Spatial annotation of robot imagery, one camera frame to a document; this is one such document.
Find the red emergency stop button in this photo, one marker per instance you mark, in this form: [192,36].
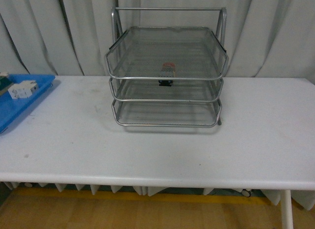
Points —
[167,72]

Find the silver mesh three-tier rack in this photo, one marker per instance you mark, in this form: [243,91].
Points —
[134,62]

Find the caster wheel under table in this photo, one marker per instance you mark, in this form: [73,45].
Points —
[246,192]

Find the white curtain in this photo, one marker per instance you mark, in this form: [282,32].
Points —
[263,38]

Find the white circuit breaker block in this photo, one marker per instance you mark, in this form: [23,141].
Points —
[25,89]

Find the blue plastic tray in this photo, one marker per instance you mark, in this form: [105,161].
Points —
[10,109]

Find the white table leg right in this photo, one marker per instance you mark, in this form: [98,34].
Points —
[286,209]

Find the green knife switch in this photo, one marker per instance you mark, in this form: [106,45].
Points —
[5,83]

